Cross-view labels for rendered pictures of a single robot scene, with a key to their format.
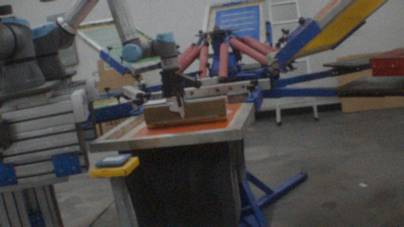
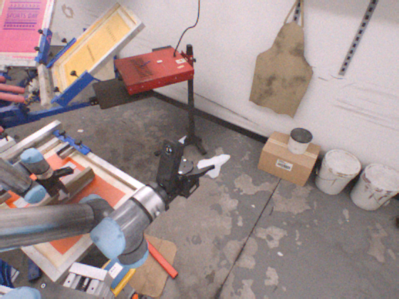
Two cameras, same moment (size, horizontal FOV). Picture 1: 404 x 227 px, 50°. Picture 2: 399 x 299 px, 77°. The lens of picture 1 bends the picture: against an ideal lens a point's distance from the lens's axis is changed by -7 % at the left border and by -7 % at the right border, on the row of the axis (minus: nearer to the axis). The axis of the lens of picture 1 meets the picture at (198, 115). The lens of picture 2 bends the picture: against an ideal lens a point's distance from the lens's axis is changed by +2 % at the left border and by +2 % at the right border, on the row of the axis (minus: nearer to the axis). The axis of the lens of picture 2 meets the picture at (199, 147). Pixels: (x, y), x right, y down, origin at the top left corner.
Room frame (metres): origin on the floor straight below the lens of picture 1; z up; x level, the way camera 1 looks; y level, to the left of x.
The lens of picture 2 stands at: (1.03, 0.53, 2.16)
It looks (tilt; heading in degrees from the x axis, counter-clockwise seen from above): 46 degrees down; 290
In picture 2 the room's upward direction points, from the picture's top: straight up
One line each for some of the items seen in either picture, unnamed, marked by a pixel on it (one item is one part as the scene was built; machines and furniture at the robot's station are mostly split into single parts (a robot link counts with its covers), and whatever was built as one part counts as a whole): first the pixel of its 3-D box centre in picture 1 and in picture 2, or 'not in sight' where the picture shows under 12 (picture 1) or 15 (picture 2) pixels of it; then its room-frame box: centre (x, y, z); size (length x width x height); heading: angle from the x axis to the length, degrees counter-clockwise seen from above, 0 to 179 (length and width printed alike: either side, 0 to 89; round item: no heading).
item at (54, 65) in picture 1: (47, 65); not in sight; (1.97, 0.62, 1.31); 0.15 x 0.15 x 0.10
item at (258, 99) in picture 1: (254, 99); (73, 145); (2.19, -0.27, 0.97); 0.30 x 0.05 x 0.07; 166
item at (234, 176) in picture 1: (238, 168); not in sight; (1.93, -0.13, 0.74); 0.46 x 0.04 x 0.42; 166
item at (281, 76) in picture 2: not in sight; (284, 62); (1.03, -1.71, 1.06); 0.53 x 0.07 x 1.05; 166
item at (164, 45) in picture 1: (166, 45); (34, 161); (1.97, 0.09, 1.30); 0.09 x 0.08 x 0.11; 75
